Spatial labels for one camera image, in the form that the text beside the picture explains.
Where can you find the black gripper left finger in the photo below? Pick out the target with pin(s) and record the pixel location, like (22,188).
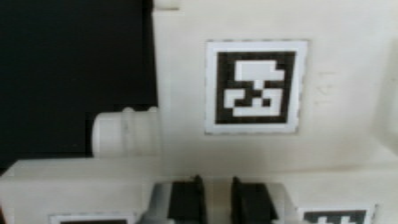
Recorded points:
(187,206)

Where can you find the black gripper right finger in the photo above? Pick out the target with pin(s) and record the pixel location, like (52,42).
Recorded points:
(253,210)

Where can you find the small white knobbed part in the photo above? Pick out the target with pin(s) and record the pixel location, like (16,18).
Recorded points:
(96,187)

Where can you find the white cabinet body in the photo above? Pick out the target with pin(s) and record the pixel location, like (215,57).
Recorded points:
(274,98)

